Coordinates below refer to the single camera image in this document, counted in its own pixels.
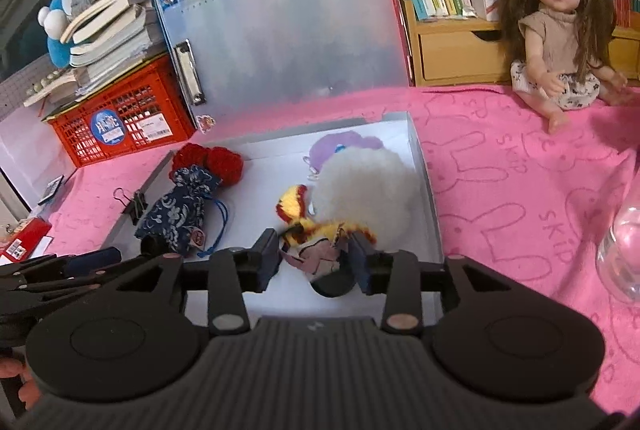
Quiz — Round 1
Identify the red crochet piece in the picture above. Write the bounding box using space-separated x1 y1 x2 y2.
171 144 245 188

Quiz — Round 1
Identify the brown haired baby doll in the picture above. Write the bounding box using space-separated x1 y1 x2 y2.
495 0 629 134

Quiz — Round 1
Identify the clear drinking glass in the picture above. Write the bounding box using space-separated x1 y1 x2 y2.
596 175 640 304

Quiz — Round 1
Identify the purple plush piece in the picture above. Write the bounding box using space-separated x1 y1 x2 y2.
304 133 385 181

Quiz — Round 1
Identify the white fluffy pompom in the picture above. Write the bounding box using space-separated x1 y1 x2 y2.
307 147 420 253

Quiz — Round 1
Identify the white grid board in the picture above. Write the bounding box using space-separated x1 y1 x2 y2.
0 60 51 123

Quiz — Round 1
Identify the red yellow crochet snake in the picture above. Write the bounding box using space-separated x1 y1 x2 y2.
276 184 378 257

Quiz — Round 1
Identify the translucent plastic clipboard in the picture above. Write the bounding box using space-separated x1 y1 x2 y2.
160 0 416 122

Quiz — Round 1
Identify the stack of worn books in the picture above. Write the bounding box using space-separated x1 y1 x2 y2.
22 0 167 108

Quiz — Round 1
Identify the wooden bead string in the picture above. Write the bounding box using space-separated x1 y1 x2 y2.
24 69 77 95

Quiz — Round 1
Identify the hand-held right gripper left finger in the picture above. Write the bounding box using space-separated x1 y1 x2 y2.
116 227 282 336

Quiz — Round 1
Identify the red envelope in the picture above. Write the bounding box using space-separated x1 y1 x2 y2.
0 216 54 267

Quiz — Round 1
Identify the small black calculator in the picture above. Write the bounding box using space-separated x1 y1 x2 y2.
37 175 66 206

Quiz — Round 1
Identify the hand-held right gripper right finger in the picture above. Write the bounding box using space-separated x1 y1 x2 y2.
349 234 522 336

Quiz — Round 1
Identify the white cardboard box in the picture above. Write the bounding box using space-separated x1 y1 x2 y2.
97 111 445 326

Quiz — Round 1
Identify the pink printed blanket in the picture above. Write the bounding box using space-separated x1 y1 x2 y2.
30 83 640 416

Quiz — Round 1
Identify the white paper sheet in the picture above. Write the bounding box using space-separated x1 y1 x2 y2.
0 103 79 222

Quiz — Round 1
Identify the black binder clip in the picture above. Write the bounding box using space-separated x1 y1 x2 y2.
114 189 149 226

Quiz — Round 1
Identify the blue cat plush toy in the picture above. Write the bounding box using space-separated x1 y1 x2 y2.
37 0 84 68

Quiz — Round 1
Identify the wooden drawer organizer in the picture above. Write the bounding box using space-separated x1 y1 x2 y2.
398 0 640 87

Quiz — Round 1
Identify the blue floral drawstring pouch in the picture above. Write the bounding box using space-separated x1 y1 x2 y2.
134 165 229 258

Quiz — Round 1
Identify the person's left hand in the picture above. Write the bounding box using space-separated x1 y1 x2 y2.
0 356 42 411

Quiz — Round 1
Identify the red plastic crate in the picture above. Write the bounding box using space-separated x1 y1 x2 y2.
42 55 196 168

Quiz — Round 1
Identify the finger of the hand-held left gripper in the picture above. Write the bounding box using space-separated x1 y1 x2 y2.
0 247 123 283
0 271 118 302

